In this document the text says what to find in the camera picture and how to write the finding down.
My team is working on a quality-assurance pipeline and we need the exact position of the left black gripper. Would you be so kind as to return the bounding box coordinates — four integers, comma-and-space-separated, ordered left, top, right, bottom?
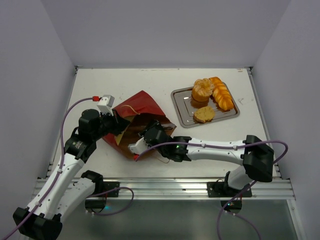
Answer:
91, 108, 130, 141

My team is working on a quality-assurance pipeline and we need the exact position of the red paper bag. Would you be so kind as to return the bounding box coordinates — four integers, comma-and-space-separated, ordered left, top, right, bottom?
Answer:
103, 90, 177, 160

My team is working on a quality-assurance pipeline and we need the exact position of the round fake bread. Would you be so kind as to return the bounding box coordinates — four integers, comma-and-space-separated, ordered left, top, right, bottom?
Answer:
193, 106, 216, 124
191, 78, 214, 102

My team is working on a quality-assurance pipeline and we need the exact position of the twisted fake bread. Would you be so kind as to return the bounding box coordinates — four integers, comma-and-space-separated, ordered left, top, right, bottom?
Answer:
209, 77, 234, 111

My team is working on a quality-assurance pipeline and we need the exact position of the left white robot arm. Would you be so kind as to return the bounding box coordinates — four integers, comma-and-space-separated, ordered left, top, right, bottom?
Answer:
13, 109, 130, 240

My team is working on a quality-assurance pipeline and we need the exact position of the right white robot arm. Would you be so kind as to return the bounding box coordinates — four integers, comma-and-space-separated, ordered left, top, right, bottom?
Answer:
128, 120, 274, 197

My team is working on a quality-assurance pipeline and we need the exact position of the silver metal tray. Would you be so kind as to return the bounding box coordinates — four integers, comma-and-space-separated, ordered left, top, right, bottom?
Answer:
171, 86, 240, 128

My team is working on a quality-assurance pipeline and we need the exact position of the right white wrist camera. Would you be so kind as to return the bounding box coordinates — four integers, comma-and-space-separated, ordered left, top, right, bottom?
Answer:
128, 137, 150, 162

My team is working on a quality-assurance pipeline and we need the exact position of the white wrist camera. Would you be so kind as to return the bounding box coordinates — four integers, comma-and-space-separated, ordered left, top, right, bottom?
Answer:
92, 94, 115, 116
128, 137, 150, 162

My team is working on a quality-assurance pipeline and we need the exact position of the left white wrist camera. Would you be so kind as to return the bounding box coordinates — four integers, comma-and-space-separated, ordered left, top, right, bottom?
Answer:
92, 94, 115, 116

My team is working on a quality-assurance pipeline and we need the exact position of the aluminium frame rail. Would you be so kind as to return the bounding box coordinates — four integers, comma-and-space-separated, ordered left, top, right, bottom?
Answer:
104, 178, 295, 201

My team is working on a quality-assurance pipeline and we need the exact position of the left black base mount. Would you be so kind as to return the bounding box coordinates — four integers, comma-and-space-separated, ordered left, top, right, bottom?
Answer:
81, 170, 120, 213

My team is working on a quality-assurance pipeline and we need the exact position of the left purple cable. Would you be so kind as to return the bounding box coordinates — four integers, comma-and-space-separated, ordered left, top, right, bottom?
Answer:
0, 94, 100, 240

